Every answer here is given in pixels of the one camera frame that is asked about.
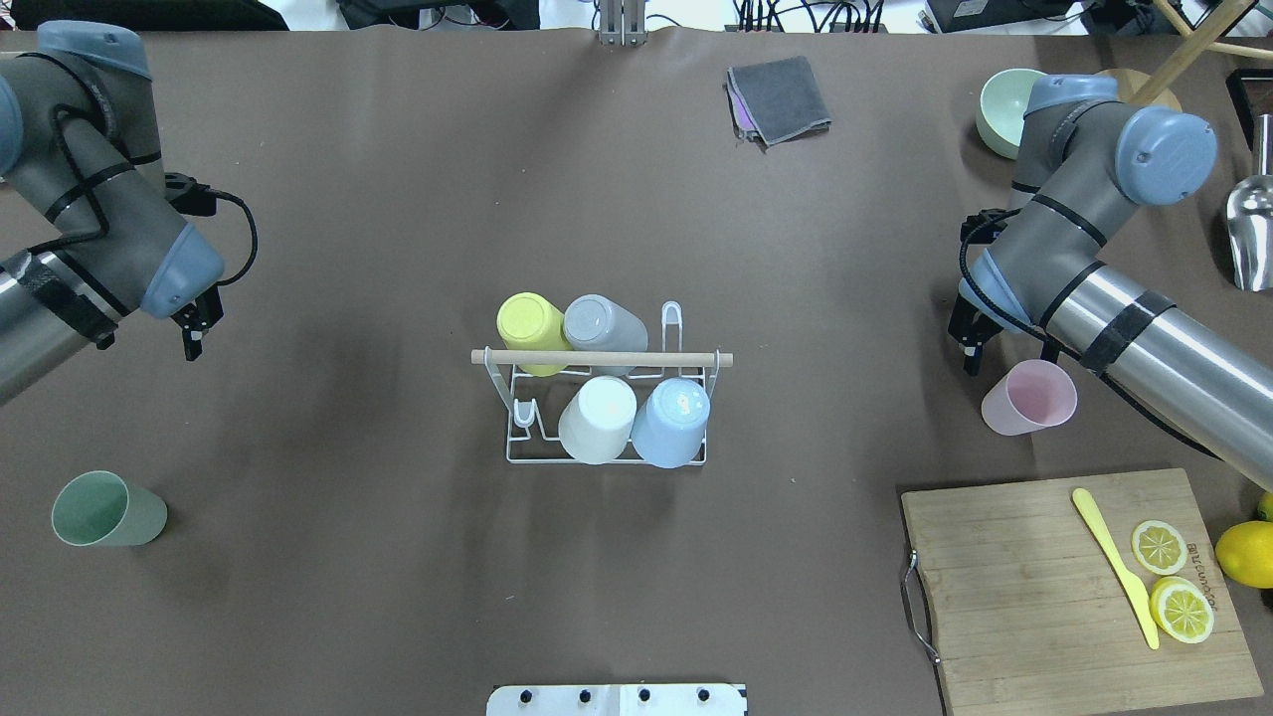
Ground wooden cutting board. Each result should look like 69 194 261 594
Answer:
901 468 1264 715

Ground white wire cup holder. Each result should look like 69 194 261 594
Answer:
471 290 735 468

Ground yellow plastic knife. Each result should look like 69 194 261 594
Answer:
1071 485 1161 648

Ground folded grey cloth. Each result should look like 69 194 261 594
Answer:
726 56 833 147

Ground pink plastic cup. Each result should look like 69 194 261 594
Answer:
981 359 1078 436

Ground mint green bowl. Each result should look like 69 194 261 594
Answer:
975 68 1044 161

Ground light blue plastic cup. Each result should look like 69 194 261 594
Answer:
631 378 712 468

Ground wooden mug tree stand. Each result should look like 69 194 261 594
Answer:
1096 1 1272 110

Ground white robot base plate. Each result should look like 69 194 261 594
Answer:
485 682 749 715

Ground lemon slice upper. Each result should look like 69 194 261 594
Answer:
1130 519 1186 576

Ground grey plastic cup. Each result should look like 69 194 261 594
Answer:
563 293 648 352

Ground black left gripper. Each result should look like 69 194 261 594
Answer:
172 288 224 362

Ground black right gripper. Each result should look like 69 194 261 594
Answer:
948 298 1001 377

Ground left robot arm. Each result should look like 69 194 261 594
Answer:
1 20 227 403

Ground metal scoop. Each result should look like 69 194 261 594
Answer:
1225 113 1272 290

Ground green plastic cup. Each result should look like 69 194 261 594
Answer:
51 470 168 547

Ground white plastic cup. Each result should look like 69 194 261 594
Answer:
558 376 637 465

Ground whole yellow lemon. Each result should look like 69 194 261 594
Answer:
1214 520 1273 590

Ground yellow plastic cup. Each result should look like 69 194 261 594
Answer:
496 290 573 352

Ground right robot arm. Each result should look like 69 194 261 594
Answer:
950 76 1272 489

